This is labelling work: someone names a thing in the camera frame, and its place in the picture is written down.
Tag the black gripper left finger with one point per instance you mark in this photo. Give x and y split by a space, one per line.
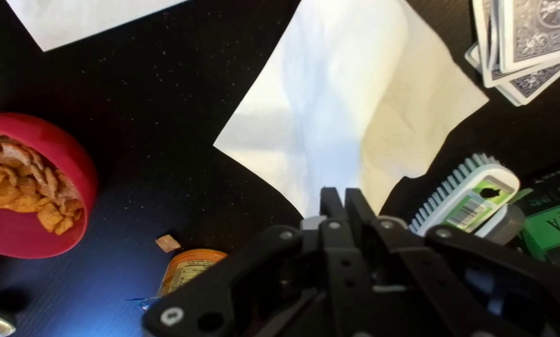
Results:
332 206

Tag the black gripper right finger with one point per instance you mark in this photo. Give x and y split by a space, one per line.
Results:
360 208

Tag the white paper napkin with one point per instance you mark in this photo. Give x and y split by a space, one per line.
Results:
73 19
347 93

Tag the small cup of orange snack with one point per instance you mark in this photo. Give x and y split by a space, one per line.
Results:
187 268

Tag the small tan crumb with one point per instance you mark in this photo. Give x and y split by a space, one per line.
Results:
167 243

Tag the green bottle pack packaging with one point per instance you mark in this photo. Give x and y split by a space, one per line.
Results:
551 221

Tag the deck of blue playing cards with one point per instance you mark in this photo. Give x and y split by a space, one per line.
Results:
528 43

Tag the red bowl of chips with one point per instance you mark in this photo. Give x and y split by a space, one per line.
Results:
36 187

